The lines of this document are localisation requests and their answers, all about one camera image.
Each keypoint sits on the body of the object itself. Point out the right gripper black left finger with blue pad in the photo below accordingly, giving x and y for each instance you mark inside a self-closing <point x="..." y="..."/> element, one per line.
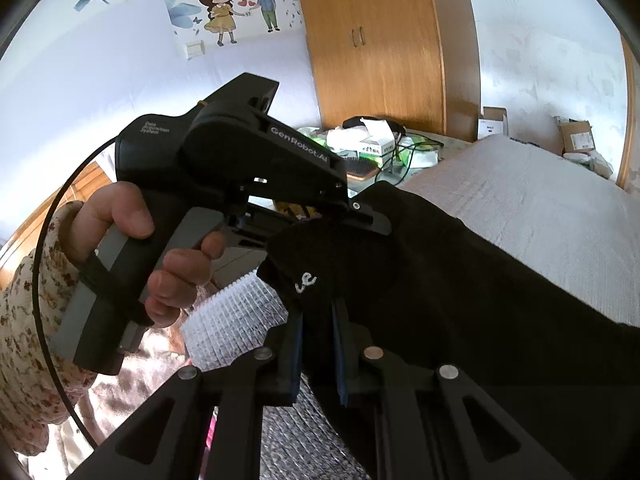
<point x="205" y="425"/>

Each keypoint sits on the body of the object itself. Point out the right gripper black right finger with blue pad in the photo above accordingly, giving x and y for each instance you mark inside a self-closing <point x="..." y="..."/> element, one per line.
<point x="432" y="424"/>

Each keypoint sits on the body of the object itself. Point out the black garment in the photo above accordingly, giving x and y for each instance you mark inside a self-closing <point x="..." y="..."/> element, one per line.
<point x="433" y="292"/>

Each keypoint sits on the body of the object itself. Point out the floral sleeve left forearm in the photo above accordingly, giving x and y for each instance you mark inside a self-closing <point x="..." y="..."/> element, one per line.
<point x="30" y="403"/>

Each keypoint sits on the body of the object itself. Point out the person's left hand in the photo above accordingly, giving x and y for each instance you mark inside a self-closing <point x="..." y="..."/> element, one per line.
<point x="174" y="286"/>

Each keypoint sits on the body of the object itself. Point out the cluttered side table items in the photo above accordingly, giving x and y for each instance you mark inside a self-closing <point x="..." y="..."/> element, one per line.
<point x="377" y="149"/>

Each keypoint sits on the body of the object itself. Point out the wooden wardrobe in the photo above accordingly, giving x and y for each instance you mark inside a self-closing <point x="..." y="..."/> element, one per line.
<point x="413" y="61"/>

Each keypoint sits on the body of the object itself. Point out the silver quilted table mat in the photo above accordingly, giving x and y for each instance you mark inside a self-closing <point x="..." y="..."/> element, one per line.
<point x="573" y="228"/>

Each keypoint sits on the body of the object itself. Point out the white small carton box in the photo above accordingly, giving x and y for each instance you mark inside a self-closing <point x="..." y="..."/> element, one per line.
<point x="493" y="122"/>

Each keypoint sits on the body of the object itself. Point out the wooden door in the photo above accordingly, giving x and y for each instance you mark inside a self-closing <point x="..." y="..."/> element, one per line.
<point x="628" y="176"/>

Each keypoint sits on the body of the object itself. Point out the brown cardboard box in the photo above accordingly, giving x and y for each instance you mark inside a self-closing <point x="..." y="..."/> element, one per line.
<point x="576" y="135"/>

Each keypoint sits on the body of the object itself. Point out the white wall switch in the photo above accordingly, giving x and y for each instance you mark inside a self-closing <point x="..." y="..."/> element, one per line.
<point x="194" y="49"/>

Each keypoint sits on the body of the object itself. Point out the cartoon couple wall sticker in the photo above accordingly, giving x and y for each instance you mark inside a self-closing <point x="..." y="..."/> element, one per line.
<point x="222" y="15"/>

